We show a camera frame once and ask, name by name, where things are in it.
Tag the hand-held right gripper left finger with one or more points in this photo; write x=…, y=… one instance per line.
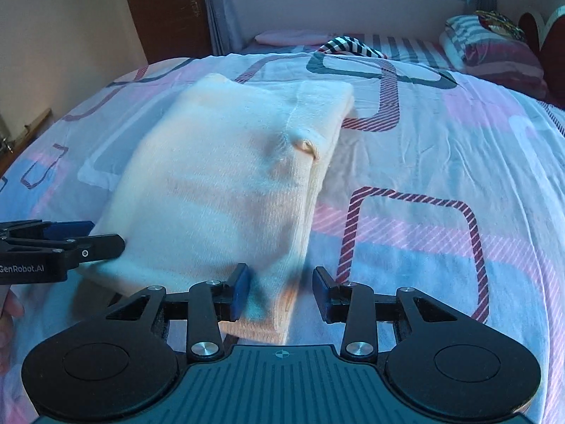
x=240, y=293

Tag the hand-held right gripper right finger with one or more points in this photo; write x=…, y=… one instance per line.
x=318, y=289

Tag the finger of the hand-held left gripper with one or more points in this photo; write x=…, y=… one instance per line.
x=70, y=229
x=106, y=246

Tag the cream knit garment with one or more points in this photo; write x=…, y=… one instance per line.
x=212, y=176

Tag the person's left hand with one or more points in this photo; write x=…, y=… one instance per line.
x=6, y=340

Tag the small metal object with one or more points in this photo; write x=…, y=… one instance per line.
x=5, y=139

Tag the patterned pink and white blanket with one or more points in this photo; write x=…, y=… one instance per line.
x=419, y=150

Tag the black white red striped garment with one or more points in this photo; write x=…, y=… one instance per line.
x=348, y=46

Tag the pink pillow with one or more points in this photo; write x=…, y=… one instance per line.
x=289, y=37

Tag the striped bed sheet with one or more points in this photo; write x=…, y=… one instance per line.
x=410, y=48

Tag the striped pillow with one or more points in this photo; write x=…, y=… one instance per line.
x=490, y=51

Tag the red wooden headboard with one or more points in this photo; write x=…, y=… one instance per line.
x=543, y=44

